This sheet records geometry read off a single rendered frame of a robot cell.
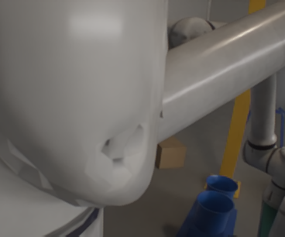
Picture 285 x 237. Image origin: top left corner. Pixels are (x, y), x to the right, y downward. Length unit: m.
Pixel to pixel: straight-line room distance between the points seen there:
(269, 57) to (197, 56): 0.09
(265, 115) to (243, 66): 0.85
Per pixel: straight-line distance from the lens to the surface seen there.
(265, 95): 1.05
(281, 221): 0.76
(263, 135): 1.15
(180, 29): 0.45
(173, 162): 2.91
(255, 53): 0.26
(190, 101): 0.21
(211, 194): 1.89
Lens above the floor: 1.33
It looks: 15 degrees down
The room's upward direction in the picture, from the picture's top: 6 degrees clockwise
